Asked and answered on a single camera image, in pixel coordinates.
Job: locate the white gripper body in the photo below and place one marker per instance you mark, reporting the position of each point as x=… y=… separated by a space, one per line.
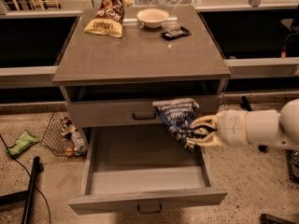
x=231 y=125

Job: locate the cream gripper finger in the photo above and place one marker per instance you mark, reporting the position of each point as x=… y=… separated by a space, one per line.
x=210 y=140
x=209 y=121

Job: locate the blue chip bag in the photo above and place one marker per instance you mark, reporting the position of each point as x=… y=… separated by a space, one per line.
x=178 y=115

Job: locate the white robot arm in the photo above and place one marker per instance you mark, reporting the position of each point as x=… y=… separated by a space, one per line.
x=271 y=128

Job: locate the open grey lower drawer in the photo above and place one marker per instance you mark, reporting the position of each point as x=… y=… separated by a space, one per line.
x=142 y=168

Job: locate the grey drawer cabinet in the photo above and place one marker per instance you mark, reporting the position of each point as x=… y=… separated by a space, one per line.
x=143 y=65

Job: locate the closed grey upper drawer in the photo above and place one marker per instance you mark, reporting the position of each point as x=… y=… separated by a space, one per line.
x=112 y=113

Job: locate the brown yellow chip bag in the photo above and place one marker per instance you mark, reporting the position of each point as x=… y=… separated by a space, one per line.
x=108 y=19

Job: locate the green snack bag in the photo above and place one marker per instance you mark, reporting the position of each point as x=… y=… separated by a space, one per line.
x=23 y=142

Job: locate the dark basket right edge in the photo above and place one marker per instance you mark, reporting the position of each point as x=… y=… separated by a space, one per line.
x=292 y=158

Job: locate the black object bottom right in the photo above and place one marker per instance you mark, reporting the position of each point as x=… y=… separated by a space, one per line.
x=270 y=219

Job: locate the black candy bar packet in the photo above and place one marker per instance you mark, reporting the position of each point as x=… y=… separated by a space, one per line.
x=175 y=33

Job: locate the white bowl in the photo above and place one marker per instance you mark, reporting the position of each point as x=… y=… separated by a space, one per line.
x=152 y=17

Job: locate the black stand leg left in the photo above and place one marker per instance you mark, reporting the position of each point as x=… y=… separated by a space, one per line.
x=26 y=196

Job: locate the wire basket with snacks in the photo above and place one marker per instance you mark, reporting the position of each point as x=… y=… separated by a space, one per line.
x=62 y=138

